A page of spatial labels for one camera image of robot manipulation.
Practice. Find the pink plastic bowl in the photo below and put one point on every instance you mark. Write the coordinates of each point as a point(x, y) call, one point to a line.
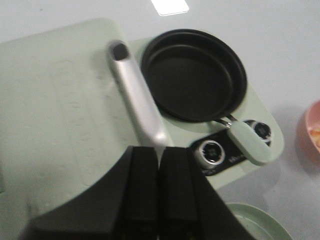
point(310, 119)

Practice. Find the silver left control knob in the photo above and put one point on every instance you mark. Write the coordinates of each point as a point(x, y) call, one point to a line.
point(211, 154)

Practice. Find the mint green round plate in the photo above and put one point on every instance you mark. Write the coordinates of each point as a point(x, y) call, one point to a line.
point(258, 223)

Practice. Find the silver lid handle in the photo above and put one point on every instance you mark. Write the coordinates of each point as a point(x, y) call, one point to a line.
point(139, 101)

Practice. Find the black round frying pan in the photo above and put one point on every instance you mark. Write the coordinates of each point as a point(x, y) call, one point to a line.
point(194, 76)

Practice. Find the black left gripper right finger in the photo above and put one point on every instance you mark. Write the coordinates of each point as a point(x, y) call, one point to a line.
point(189, 207)

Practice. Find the mint green pan handle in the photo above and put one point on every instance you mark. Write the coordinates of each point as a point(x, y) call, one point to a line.
point(249, 143)

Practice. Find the mint green breakfast maker lid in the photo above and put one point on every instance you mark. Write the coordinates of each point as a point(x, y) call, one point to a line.
point(63, 121)

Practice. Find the silver right control knob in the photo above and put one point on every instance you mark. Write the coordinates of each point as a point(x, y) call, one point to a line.
point(263, 131)

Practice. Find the orange cooked shrimp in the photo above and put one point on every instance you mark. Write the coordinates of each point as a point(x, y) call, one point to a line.
point(315, 136)

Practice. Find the mint green breakfast maker base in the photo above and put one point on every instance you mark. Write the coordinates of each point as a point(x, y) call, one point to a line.
point(185, 134)

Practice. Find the silver control knob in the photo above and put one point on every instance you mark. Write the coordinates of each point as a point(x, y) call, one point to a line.
point(263, 131)
point(211, 154)

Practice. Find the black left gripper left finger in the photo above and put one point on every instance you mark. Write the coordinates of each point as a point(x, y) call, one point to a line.
point(122, 205)

